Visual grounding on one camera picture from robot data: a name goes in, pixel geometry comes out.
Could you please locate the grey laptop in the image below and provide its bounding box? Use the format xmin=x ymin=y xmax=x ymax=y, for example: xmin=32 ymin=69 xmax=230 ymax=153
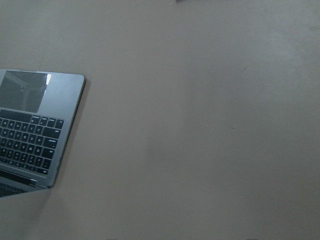
xmin=0 ymin=69 xmax=86 ymax=197

